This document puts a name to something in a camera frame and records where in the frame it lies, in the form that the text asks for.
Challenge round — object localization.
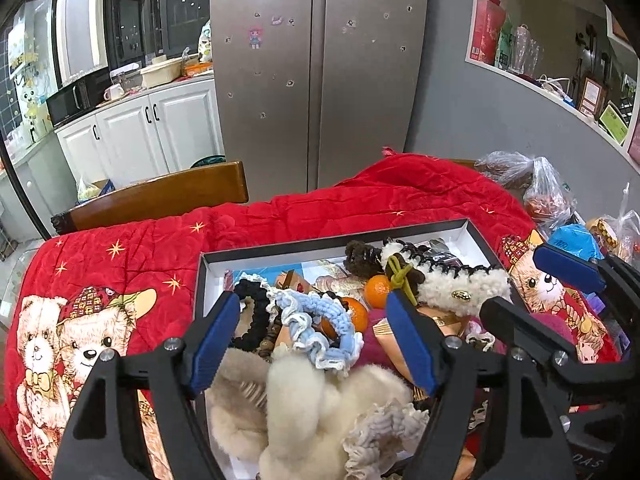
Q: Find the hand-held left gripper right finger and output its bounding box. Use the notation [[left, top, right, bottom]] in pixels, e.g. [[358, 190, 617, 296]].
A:
[[385, 290, 573, 480]]

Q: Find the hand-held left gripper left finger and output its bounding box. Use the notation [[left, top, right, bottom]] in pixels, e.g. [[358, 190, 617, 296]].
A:
[[52, 291, 241, 480]]

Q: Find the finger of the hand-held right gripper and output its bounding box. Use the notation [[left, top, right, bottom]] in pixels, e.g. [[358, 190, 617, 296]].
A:
[[532, 243, 640, 331], [479, 296, 621, 403]]

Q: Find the wooden bead bracelet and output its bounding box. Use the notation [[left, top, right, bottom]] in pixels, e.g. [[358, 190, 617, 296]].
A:
[[257, 320, 281, 361]]

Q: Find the olive green hair clip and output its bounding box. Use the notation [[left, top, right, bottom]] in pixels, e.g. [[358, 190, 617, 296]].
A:
[[385, 255, 426, 306]]

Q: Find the white fluffy claw clip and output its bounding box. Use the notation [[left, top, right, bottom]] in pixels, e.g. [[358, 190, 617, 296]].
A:
[[380, 240, 513, 306]]

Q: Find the blue white crochet scrunchie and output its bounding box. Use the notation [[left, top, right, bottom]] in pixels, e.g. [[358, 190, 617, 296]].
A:
[[266, 287, 365, 376]]

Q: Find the dark shallow cardboard box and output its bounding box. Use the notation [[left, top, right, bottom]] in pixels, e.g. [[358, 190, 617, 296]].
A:
[[192, 217, 511, 480]]

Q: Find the blue plastic bag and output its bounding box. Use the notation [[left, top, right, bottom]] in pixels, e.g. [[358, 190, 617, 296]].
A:
[[547, 223, 606, 261]]

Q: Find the clear plastic bag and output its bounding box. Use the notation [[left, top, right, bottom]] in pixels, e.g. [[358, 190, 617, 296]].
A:
[[475, 151, 536, 188], [522, 157, 578, 233]]

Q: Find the cream crochet scrunchie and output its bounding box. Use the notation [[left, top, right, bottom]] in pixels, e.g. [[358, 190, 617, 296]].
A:
[[342, 402, 431, 480]]

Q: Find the cream plush toy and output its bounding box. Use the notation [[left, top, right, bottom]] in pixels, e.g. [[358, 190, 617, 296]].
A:
[[205, 345, 416, 480]]

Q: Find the brown fluffy claw clip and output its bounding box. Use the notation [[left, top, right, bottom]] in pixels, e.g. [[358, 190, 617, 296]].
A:
[[344, 240, 383, 278]]

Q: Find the red printed blanket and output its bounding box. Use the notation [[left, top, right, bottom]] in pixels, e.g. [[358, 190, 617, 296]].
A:
[[0, 152, 621, 480]]

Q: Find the green card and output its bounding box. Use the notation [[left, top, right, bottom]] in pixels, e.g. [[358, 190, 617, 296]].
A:
[[599, 101, 630, 143]]

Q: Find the wooden chair back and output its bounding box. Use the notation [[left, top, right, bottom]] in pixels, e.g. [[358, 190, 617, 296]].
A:
[[50, 161, 250, 235]]

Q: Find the open cardboard box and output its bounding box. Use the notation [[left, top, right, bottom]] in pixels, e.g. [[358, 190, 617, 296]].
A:
[[76, 176, 117, 203]]

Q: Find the glass pitcher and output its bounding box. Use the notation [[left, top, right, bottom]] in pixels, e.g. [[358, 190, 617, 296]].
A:
[[510, 24, 533, 76]]

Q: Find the white kitchen cabinet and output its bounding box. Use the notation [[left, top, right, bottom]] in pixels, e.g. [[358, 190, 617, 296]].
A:
[[54, 76, 226, 196]]

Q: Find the green gift box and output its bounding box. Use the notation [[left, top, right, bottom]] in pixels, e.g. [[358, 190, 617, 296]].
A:
[[495, 14, 516, 70]]

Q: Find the silver double-door refrigerator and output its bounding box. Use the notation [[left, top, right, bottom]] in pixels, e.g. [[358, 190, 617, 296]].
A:
[[209, 0, 431, 193]]

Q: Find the red gift box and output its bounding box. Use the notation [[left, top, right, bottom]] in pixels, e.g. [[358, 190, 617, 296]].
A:
[[470, 0, 507, 66]]

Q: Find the cream basin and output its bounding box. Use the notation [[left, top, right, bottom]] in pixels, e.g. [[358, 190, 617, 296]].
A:
[[140, 57, 185, 88]]

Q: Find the black microwave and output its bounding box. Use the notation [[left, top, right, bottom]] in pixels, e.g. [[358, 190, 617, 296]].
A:
[[46, 67, 112, 127]]

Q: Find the printed plastic bag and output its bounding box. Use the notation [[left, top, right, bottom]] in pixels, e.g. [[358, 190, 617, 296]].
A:
[[197, 19, 215, 63]]

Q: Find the dark kitchen window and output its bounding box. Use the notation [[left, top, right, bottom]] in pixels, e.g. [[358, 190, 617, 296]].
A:
[[102, 0, 211, 73]]

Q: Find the glass sliding door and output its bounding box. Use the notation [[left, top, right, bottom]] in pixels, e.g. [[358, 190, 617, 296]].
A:
[[0, 0, 66, 171]]

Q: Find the white wall shelf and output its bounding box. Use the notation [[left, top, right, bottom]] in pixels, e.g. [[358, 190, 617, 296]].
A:
[[465, 0, 640, 161]]

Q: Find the photo frame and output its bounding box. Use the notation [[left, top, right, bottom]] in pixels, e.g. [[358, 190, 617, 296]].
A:
[[579, 76, 608, 116]]

